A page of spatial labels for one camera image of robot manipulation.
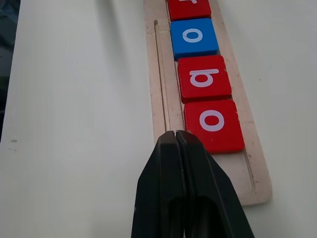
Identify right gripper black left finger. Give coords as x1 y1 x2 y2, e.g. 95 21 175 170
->
131 130 186 238

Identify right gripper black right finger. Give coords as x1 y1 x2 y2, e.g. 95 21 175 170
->
175 129 256 238

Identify red letter tile o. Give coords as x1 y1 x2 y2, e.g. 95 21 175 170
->
183 99 246 155

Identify red letter tile b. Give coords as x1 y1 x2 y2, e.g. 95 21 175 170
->
177 55 233 105

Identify pale wooden letter tray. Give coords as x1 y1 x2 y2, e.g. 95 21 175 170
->
143 0 273 207

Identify blue letter tile o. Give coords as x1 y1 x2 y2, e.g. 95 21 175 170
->
170 17 220 61

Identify red letter tile r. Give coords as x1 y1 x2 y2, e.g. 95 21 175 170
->
167 0 212 22

